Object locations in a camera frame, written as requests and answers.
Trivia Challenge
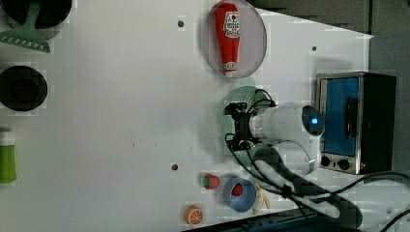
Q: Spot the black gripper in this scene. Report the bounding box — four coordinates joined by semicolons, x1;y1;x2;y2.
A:
224;102;259;152

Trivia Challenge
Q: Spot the green oval strainer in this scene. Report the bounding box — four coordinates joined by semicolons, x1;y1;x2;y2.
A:
218;86;276;167

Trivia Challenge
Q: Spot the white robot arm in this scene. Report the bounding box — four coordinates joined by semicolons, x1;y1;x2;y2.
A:
223;100;363;228

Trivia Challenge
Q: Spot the red strawberry in bowl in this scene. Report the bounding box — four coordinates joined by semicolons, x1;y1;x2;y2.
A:
231;183;243;196

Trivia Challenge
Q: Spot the red strawberry on table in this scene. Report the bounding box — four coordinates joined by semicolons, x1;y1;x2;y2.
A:
202;174;220;189

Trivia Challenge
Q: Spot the yellow banana toy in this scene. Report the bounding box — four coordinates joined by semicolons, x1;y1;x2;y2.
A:
252;184;271;215

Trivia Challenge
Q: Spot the blue bowl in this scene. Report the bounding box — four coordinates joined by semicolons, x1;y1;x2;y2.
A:
223;177;256;213

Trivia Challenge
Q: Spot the orange slice toy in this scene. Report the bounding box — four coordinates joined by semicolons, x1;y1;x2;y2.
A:
185;206;204;224

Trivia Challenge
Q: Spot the grey round plate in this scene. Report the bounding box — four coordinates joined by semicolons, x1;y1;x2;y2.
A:
201;0;267;78

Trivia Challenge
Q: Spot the black toaster oven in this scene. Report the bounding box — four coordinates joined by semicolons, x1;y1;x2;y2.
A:
315;72;396;175

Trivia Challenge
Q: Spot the red ketchup bottle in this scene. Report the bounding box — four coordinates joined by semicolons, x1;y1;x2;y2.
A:
216;3;241;77

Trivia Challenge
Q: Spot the small black cup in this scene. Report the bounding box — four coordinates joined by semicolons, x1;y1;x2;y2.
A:
0;66;48;112

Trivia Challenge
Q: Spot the black cylindrical cup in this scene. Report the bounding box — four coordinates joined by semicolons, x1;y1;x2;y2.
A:
0;0;73;41

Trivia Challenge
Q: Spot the green spatula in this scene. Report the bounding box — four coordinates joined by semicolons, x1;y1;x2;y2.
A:
0;2;50;53

